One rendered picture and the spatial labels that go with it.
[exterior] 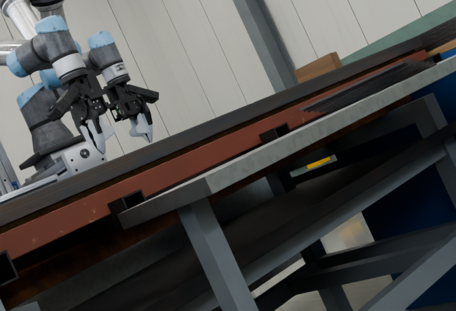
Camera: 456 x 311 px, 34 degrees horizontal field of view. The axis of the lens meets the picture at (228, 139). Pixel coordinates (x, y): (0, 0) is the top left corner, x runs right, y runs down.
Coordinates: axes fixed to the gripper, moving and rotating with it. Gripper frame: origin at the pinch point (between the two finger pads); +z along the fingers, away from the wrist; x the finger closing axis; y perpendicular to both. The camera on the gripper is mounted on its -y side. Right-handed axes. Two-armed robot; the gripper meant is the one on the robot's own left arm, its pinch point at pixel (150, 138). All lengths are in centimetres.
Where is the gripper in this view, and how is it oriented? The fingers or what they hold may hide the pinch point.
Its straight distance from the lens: 232.0
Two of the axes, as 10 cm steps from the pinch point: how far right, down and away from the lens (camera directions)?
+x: 6.2, -3.0, -7.2
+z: 4.2, 9.1, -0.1
